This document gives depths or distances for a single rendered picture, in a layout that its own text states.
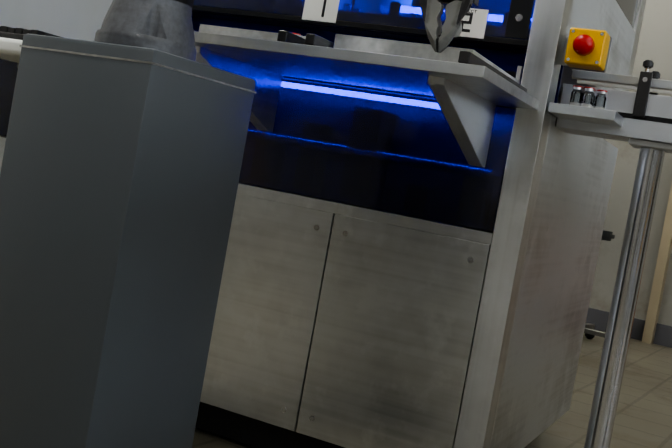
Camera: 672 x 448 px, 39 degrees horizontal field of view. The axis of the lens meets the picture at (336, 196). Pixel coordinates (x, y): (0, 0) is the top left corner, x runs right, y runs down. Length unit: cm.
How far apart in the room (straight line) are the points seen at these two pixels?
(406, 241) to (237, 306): 44
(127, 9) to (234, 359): 101
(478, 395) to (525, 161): 48
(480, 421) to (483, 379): 8
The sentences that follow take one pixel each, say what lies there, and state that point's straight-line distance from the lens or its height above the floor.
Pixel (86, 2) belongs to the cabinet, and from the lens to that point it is 221.
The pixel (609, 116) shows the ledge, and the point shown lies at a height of 87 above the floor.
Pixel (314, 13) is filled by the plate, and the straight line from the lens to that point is 213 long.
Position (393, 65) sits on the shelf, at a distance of 159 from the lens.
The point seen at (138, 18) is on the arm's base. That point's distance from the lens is 139.
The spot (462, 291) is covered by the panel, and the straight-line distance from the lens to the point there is 194.
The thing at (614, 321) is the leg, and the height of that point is 47.
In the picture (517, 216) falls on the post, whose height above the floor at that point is 64.
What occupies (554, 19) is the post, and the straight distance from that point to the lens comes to 195.
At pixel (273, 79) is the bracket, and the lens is 210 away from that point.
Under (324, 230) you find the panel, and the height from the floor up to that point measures 54.
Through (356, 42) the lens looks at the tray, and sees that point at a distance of 170.
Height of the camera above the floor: 68
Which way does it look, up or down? 2 degrees down
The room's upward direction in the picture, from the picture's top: 10 degrees clockwise
